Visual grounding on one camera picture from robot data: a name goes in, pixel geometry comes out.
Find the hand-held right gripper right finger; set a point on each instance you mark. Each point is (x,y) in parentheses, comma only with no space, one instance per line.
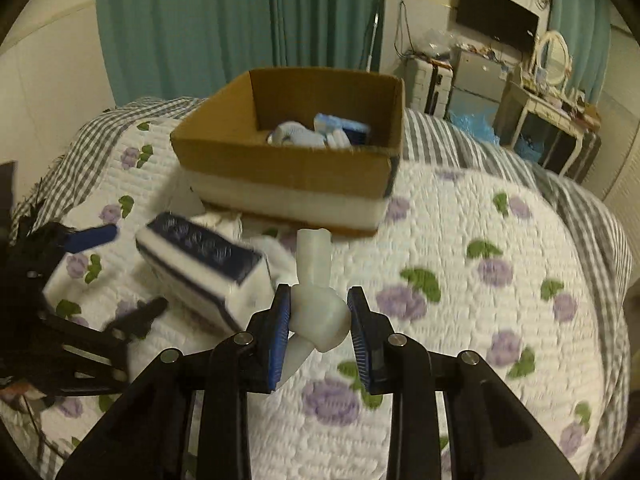
(361,347)

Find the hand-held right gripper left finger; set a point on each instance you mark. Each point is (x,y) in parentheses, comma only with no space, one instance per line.
(279,345)

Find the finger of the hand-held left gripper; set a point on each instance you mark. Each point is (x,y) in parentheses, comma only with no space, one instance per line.
(95,238)
(142,314)

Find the white plastic pipe fitting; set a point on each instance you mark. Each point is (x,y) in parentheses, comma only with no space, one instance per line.
(320,312)

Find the blue white tissue packet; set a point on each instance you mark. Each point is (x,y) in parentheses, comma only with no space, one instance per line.
(336,121)
(345,138)
(200,270)

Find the brown cardboard box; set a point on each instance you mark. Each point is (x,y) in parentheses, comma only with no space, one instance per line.
(295,170)

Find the white blue soft toy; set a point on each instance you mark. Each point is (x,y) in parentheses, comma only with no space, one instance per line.
(292,135)

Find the floral quilted blanket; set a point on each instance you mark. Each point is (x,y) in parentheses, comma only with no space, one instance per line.
(475,285)

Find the wide green curtain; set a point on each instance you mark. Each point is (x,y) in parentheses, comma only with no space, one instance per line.
(200,25)

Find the blue plastic bag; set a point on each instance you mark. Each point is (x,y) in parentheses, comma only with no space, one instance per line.
(475,125)

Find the floral quilted bedspread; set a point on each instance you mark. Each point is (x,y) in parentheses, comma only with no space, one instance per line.
(590,210)

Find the grey suitcase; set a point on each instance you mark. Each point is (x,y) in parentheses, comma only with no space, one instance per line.
(427,82)

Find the silver small fridge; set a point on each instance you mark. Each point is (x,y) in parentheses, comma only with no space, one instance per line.
(477,77)

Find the white vanity table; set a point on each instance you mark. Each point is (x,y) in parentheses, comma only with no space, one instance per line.
(535,105)

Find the white mop pole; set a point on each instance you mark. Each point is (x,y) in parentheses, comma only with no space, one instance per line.
(372,42)

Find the white oval vanity mirror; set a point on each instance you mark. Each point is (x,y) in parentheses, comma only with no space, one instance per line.
(550,57)

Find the narrow green curtain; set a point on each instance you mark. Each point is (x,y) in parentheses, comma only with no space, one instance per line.
(580,20)

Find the black wall television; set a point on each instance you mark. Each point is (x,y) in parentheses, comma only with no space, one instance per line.
(495,15)

